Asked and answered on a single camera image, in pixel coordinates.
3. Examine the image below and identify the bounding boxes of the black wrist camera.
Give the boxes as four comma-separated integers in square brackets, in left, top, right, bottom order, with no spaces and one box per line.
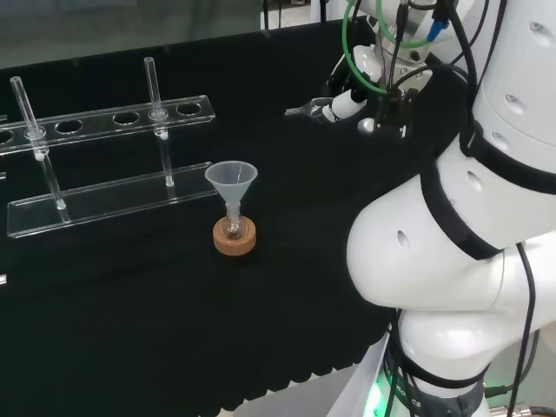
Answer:
[357,85,413,139]

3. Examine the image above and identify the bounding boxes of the clear acrylic funnel stand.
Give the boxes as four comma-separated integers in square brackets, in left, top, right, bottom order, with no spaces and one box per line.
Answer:
[0,56,219,240]

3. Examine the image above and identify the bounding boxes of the small round-bottom glass flask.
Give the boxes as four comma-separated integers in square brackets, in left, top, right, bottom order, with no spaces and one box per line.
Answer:
[221,203,247,240]

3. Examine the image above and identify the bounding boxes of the green cable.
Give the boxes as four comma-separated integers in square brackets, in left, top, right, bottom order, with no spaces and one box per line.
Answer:
[341,0,438,96]

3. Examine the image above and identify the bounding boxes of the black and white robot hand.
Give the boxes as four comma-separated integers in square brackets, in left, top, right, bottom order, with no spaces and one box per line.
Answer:
[323,43,435,122]

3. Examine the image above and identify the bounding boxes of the black cable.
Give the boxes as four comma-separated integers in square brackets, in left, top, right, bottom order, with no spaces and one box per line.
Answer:
[506,242,539,417]

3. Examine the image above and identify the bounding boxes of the translucent plastic funnel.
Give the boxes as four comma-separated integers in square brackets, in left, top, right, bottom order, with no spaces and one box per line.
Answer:
[203,161,260,218]

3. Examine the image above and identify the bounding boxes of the cork ring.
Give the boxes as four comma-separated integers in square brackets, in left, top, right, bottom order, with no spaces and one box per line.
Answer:
[212,216,258,258]

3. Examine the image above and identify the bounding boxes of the black cloth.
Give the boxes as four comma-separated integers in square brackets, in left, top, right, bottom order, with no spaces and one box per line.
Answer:
[0,15,475,417]

